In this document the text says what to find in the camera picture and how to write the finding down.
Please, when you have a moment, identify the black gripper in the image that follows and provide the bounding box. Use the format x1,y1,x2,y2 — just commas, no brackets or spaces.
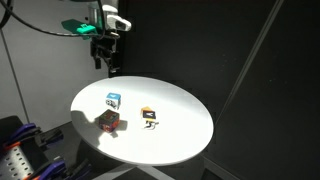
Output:
91,35,121,74

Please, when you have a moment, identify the blue checkered block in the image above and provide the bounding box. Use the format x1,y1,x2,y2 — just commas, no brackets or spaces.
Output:
105,92,122,111

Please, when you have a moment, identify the small orange block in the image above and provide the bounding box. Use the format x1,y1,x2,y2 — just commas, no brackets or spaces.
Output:
139,106,153,116

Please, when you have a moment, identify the black white letter block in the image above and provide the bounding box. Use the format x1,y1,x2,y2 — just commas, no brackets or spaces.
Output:
141,109,158,123

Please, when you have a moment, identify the small black binder clip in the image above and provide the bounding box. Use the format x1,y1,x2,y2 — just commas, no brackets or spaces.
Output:
143,120,161,131

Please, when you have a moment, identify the purple orange bar clamp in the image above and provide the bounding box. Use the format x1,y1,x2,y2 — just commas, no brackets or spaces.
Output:
22,156,93,180
2,122,65,152

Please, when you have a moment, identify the black perforated breadboard plate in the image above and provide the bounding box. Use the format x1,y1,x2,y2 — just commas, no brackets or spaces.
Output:
0,114,69,180

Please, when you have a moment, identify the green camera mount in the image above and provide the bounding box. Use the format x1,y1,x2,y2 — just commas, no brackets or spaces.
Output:
61,18,99,41

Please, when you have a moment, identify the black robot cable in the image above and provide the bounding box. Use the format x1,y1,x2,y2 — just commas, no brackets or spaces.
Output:
0,0,105,38

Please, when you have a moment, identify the white table pedestal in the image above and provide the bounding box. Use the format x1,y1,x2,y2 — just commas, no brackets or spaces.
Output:
95,162,175,180

